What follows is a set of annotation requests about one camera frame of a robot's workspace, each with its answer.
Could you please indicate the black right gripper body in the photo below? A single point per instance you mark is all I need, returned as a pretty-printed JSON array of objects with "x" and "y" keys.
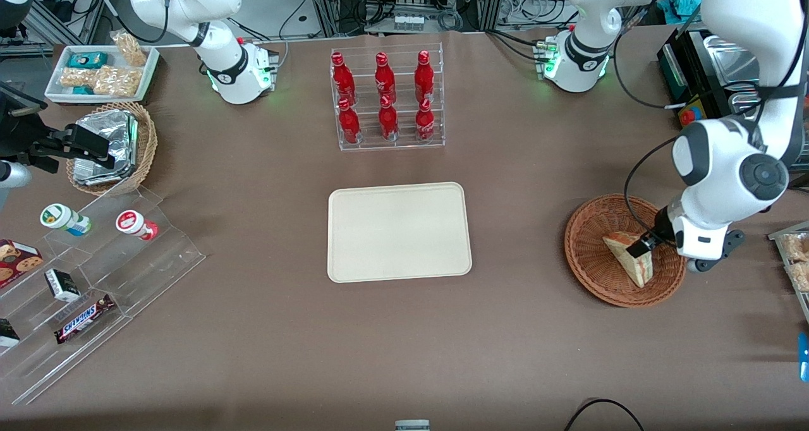
[{"x": 19, "y": 135}]

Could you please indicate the triangular sandwich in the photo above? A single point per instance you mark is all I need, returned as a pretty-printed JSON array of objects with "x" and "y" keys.
[{"x": 632, "y": 263}]

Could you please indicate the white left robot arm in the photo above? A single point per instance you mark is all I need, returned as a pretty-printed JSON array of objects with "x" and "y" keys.
[{"x": 733, "y": 52}]

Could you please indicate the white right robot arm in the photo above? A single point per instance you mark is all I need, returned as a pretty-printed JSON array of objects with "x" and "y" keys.
[{"x": 189, "y": 1}]

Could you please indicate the round brown wicker basket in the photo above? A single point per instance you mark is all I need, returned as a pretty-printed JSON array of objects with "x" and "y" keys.
[{"x": 594, "y": 260}]

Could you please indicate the light woven wicker basket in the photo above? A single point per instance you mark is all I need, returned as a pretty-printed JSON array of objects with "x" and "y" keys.
[{"x": 146, "y": 143}]

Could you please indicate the white rectangular snack tray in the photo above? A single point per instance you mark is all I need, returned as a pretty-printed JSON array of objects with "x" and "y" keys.
[{"x": 148, "y": 71}]

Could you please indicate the metal tray with snacks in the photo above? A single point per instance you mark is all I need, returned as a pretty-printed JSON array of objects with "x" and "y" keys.
[{"x": 797, "y": 273}]

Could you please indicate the beige rectangular tray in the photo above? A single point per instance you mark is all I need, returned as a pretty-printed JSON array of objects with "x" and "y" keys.
[{"x": 398, "y": 232}]

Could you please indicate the foil wrapped food pack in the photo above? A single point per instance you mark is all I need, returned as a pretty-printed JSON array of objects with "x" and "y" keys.
[{"x": 107, "y": 134}]

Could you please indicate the clear bag of puffed snacks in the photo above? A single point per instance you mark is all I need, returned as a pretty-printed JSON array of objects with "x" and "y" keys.
[
  {"x": 117, "y": 81},
  {"x": 129, "y": 48},
  {"x": 77, "y": 77}
]

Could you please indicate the green lid yogurt cup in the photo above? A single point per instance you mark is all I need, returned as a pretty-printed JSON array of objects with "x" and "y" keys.
[{"x": 60, "y": 218}]

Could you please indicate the teal snack box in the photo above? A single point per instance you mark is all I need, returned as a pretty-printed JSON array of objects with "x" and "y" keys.
[{"x": 87, "y": 60}]

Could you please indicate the red lid yogurt cup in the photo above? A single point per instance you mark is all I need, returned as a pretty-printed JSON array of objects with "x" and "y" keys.
[{"x": 133, "y": 222}]

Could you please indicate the rice cracker snack bag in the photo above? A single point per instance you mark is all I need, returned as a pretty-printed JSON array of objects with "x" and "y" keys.
[{"x": 797, "y": 248}]

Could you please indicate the red cookie box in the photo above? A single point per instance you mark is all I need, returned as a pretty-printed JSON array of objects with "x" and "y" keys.
[{"x": 16, "y": 260}]

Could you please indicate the small black white box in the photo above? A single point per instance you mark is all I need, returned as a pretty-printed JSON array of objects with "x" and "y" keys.
[{"x": 62, "y": 285}]

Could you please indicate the clear acrylic step shelf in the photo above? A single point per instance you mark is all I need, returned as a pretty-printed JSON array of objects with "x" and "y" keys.
[{"x": 145, "y": 273}]

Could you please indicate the black food warmer appliance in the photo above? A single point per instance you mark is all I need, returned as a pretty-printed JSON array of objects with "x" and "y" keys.
[{"x": 701, "y": 77}]

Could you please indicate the blue object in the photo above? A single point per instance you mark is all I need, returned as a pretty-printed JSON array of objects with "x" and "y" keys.
[{"x": 804, "y": 356}]

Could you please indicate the Snickers chocolate bar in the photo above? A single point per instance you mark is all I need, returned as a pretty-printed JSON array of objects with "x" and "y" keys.
[{"x": 83, "y": 318}]

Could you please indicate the black snack box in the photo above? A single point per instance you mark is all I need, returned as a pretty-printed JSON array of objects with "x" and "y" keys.
[{"x": 7, "y": 335}]

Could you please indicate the teal cloth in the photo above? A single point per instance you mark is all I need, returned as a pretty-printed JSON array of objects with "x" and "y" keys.
[{"x": 686, "y": 1}]

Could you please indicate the red cola bottle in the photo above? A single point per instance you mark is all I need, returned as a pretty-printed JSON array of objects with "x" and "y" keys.
[
  {"x": 343, "y": 80},
  {"x": 349, "y": 124},
  {"x": 424, "y": 77},
  {"x": 388, "y": 121},
  {"x": 425, "y": 124},
  {"x": 385, "y": 77}
]

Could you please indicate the clear acrylic bottle rack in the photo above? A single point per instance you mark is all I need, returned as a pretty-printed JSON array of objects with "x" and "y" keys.
[{"x": 436, "y": 90}]

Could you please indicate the grey device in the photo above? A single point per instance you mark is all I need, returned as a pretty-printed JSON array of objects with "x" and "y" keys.
[{"x": 412, "y": 425}]

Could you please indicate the dark left wrist camera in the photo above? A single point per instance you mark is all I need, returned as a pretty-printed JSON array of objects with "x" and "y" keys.
[{"x": 727, "y": 244}]

